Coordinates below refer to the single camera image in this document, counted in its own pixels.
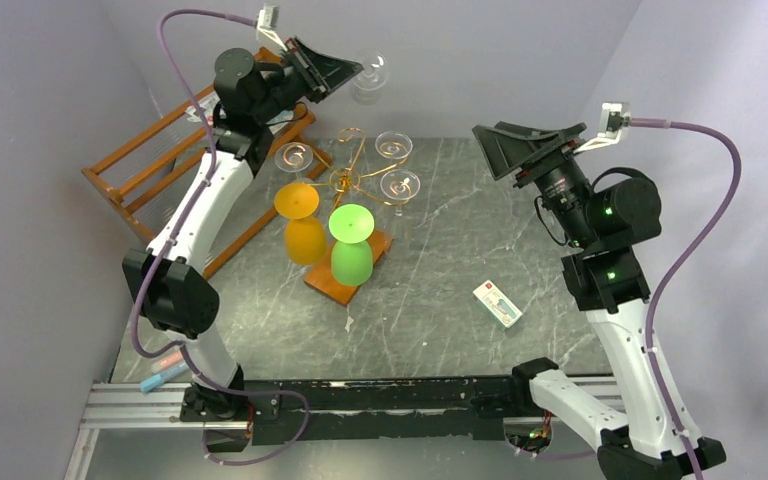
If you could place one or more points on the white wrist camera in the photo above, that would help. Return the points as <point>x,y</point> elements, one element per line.
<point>266,32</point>
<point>613,125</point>

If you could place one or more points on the orange plastic wine glass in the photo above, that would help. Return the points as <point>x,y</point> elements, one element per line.
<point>304,235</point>

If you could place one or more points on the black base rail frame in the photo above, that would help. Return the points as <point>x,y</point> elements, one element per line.
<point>277,411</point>

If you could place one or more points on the blue highlighter pen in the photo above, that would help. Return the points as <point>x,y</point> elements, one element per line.
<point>161,378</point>

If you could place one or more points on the gold wire glass rack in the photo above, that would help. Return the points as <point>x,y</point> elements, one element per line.
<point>334,186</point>

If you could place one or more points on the wooden shelf rack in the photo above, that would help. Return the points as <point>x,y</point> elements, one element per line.
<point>137,179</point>

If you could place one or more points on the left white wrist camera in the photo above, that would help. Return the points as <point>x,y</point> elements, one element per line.
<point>266,32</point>

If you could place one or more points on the clear wine glass front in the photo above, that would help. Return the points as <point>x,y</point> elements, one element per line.
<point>393,145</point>

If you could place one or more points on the pink highlighter pen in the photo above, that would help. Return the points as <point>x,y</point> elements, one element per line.
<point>166,362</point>

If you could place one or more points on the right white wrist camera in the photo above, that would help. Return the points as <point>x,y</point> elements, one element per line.
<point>613,125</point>

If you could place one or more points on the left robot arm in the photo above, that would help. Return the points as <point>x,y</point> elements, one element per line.
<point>166,279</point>

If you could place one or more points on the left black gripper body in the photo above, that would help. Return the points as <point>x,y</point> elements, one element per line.
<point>306,73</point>

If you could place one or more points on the white packaged item top shelf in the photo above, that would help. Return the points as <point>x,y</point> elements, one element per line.
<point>206,107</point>

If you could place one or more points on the clear wine glass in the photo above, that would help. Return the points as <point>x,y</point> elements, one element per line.
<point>400,186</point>
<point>296,158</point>
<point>367,87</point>
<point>393,145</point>

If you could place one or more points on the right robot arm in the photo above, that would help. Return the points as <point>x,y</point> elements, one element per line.
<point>654,436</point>

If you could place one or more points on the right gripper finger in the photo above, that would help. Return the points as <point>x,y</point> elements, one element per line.
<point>501,162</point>
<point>514,135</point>

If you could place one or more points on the clear wine glass back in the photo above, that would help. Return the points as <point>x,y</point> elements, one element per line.
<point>296,158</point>

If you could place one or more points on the green plastic wine glass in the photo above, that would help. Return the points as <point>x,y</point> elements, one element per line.
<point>351,225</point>

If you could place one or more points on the small white red box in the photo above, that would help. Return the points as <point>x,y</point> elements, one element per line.
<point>492,300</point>

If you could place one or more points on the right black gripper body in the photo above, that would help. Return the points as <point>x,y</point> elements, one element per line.
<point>549,159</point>

